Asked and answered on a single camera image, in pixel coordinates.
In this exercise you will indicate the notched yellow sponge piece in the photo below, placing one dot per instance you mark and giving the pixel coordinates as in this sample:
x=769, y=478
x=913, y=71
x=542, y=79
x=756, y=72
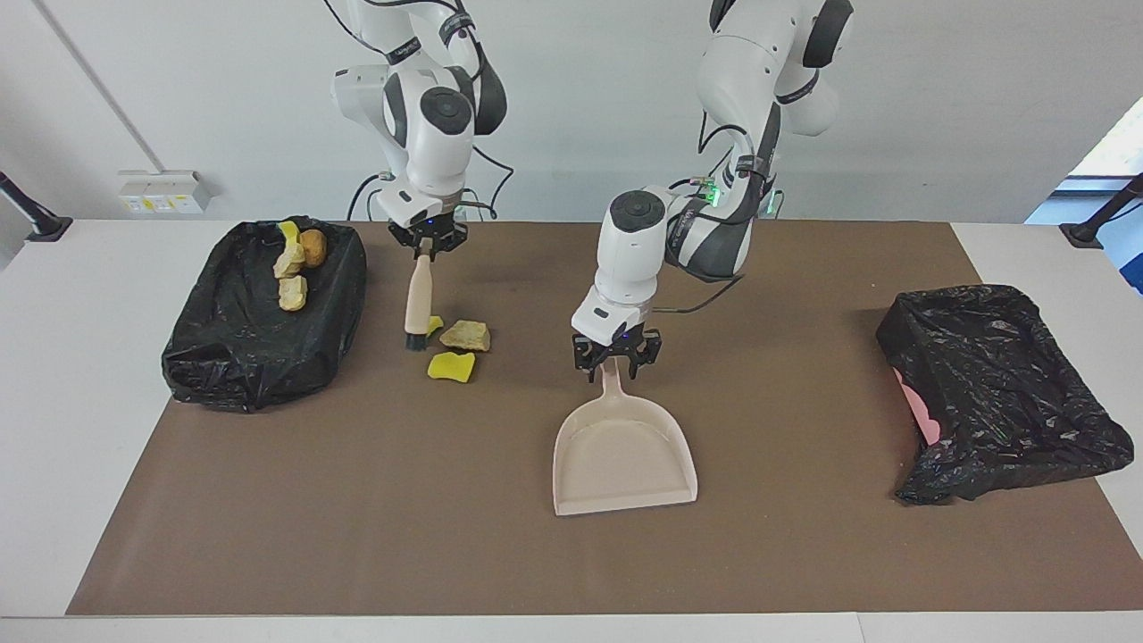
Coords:
x=287, y=232

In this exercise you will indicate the small yellow sponge piece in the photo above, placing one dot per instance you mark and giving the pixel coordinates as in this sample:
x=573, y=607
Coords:
x=435, y=326

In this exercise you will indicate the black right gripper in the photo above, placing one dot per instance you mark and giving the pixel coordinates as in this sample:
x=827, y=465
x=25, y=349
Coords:
x=429, y=230

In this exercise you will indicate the beige hand brush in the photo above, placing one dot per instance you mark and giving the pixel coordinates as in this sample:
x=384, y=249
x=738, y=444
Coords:
x=418, y=304

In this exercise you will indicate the pink plastic bin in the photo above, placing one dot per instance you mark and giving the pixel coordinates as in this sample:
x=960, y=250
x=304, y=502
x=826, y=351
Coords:
x=920, y=411

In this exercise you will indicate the brown bread roll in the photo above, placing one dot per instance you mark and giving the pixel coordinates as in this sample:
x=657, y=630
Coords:
x=313, y=248

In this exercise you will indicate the black trash bag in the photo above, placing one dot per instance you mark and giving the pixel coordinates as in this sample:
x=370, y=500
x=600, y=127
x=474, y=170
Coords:
x=1000, y=384
x=241, y=348

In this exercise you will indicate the golden croissant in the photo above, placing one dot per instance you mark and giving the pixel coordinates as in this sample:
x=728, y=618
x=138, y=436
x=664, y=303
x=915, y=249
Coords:
x=293, y=293

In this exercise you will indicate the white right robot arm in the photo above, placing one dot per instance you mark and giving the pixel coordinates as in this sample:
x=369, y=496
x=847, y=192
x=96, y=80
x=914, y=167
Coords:
x=438, y=134

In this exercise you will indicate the wide yellow sponge piece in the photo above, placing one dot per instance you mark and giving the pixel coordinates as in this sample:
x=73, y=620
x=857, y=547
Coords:
x=451, y=367

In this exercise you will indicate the black camera stand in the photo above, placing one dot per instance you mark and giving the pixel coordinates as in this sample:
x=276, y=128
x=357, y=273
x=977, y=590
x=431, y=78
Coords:
x=1098, y=223
x=36, y=219

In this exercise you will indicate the beige plastic dustpan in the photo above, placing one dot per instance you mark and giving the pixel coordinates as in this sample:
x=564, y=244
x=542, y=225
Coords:
x=625, y=455

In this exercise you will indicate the tan rock piece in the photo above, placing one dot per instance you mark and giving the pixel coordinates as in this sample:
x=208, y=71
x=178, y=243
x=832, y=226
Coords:
x=287, y=261
x=466, y=336

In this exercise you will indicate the brown table mat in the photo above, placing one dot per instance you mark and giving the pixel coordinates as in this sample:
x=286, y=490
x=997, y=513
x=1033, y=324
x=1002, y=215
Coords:
x=571, y=554

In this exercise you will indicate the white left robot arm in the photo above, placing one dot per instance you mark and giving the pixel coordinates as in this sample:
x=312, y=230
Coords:
x=634, y=259

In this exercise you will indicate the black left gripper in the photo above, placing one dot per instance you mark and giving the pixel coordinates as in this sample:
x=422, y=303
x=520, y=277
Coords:
x=616, y=341

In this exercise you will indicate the white wall socket box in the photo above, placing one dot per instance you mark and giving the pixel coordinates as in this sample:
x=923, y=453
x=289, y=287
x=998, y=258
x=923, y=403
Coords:
x=161, y=192

